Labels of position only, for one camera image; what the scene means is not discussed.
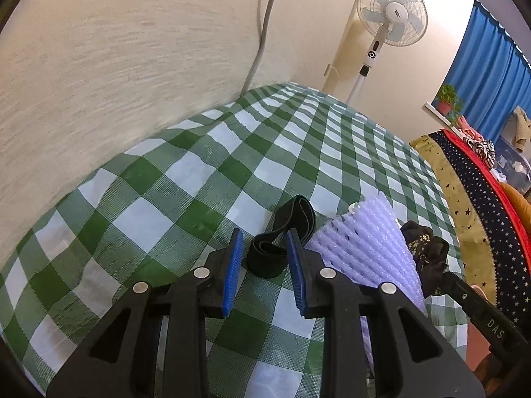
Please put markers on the beige jacket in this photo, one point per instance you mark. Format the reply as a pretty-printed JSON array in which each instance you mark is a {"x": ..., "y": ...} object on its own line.
[{"x": 522, "y": 126}]

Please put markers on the zebra striped cloth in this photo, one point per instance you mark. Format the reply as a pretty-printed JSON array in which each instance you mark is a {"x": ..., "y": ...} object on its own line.
[{"x": 481, "y": 151}]

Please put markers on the pink cloth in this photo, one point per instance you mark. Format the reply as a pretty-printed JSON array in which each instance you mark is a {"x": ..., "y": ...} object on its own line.
[{"x": 468, "y": 128}]

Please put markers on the black elastic band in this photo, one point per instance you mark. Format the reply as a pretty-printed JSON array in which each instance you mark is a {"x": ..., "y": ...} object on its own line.
[{"x": 265, "y": 257}]

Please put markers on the star patterned blanket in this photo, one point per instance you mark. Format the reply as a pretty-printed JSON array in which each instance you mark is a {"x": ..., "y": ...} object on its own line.
[{"x": 477, "y": 203}]

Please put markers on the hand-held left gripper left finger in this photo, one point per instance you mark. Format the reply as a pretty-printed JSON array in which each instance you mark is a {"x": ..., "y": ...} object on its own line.
[{"x": 232, "y": 273}]

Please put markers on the white wall socket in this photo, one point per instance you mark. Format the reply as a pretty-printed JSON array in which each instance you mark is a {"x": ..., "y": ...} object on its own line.
[{"x": 328, "y": 70}]

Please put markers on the orange pillow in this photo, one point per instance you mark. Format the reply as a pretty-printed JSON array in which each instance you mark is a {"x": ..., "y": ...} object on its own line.
[{"x": 516, "y": 199}]

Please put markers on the potted green plant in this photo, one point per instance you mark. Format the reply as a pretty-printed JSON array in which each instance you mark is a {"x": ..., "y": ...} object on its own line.
[{"x": 448, "y": 101}]

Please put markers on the white standing fan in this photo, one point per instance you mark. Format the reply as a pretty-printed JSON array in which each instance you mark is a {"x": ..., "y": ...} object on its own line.
[{"x": 394, "y": 10}]

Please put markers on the blue curtain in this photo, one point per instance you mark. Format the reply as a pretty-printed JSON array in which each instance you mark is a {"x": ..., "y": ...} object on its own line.
[{"x": 493, "y": 74}]

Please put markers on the clear plastic storage box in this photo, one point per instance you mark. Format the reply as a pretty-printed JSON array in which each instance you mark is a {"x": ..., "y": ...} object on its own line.
[{"x": 512, "y": 166}]

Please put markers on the green checked bed sheet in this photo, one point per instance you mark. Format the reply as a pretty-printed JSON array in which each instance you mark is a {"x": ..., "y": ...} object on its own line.
[{"x": 166, "y": 215}]

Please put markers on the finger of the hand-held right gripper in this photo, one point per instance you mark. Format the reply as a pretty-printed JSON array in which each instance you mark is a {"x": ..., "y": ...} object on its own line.
[{"x": 477, "y": 302}]

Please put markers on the purple foam net sheet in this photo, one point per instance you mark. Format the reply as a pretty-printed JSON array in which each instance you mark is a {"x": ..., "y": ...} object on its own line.
[{"x": 365, "y": 244}]

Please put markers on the dark camouflage cloth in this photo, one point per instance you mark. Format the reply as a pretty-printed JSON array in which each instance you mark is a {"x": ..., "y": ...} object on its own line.
[{"x": 429, "y": 257}]

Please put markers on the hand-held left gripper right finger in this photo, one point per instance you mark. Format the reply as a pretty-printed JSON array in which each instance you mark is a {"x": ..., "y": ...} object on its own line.
[{"x": 296, "y": 275}]

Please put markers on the pink plastic basin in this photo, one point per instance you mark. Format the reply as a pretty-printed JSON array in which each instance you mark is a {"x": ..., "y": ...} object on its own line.
[{"x": 479, "y": 352}]

